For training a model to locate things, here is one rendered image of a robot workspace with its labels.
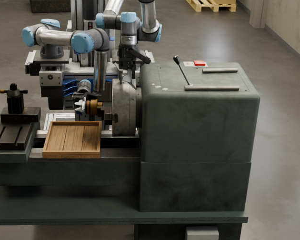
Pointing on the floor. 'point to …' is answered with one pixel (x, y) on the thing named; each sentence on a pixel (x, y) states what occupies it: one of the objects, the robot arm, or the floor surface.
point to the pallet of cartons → (231, 5)
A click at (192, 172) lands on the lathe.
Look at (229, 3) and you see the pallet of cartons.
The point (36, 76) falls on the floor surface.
